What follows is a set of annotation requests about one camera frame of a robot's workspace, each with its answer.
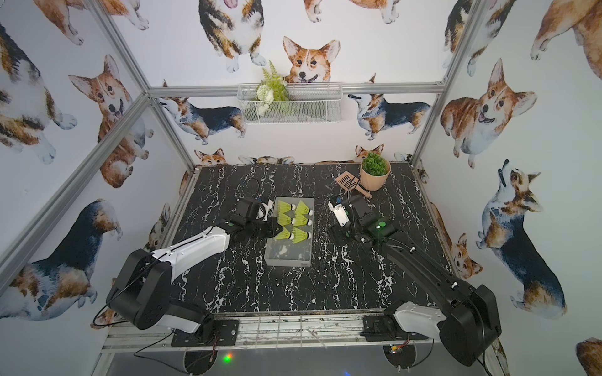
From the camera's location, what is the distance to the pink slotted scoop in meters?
1.12

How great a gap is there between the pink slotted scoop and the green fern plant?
1.57ft

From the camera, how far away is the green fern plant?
81 centimetres
